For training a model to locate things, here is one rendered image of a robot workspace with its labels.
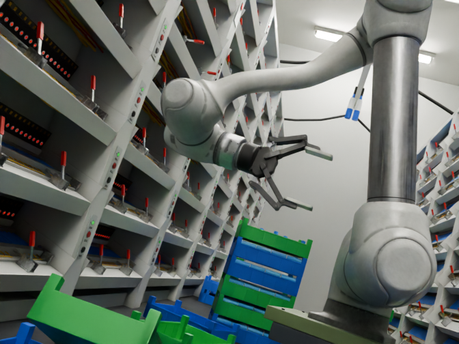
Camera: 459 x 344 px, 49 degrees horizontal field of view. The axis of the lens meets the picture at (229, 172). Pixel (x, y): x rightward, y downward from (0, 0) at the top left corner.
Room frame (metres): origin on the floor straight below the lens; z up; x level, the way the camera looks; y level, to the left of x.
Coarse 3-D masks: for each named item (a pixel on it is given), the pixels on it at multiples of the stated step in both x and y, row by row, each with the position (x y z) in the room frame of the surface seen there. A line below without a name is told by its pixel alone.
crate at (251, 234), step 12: (240, 228) 2.08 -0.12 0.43; (252, 228) 2.07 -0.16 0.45; (252, 240) 2.07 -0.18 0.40; (264, 240) 2.07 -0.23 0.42; (276, 240) 2.07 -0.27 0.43; (288, 240) 2.08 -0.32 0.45; (300, 240) 2.26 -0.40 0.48; (312, 240) 2.08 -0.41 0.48; (288, 252) 2.08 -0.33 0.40; (300, 252) 2.08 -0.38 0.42
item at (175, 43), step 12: (168, 36) 1.49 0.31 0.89; (180, 36) 1.56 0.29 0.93; (168, 48) 1.75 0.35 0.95; (180, 48) 1.61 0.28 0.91; (168, 60) 1.91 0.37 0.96; (180, 60) 1.66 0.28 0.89; (192, 60) 1.74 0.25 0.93; (168, 72) 1.99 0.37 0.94; (180, 72) 1.98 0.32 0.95; (192, 72) 1.80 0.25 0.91
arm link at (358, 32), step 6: (360, 18) 1.20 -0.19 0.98; (360, 24) 1.20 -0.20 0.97; (354, 30) 1.22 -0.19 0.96; (360, 30) 1.20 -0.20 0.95; (354, 36) 1.21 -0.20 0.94; (360, 36) 1.21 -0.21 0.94; (366, 36) 1.19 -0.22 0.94; (360, 42) 1.21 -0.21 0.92; (366, 42) 1.20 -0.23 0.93; (366, 48) 1.21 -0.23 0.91; (366, 54) 1.22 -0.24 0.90; (372, 54) 1.22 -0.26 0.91; (366, 60) 1.23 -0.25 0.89; (372, 60) 1.24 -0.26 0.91
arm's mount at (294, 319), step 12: (276, 312) 1.16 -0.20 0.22; (288, 312) 1.16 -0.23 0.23; (300, 312) 1.39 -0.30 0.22; (288, 324) 1.15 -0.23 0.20; (300, 324) 1.14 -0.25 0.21; (312, 324) 1.13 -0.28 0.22; (324, 324) 1.14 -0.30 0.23; (324, 336) 1.12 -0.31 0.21; (336, 336) 1.11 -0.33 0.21; (348, 336) 1.10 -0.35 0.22; (360, 336) 1.10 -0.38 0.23
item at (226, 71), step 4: (228, 52) 2.15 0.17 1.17; (228, 56) 2.32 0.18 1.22; (228, 60) 2.32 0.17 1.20; (224, 64) 2.18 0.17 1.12; (228, 64) 2.32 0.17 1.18; (224, 68) 2.21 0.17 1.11; (228, 68) 2.25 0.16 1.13; (224, 72) 2.24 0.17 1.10; (228, 72) 2.28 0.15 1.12; (220, 76) 2.42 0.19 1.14; (224, 76) 2.27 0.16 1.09; (240, 96) 2.74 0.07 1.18; (236, 100) 2.64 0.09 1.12; (240, 100) 2.74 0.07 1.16; (236, 104) 2.69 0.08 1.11; (236, 108) 2.72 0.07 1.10
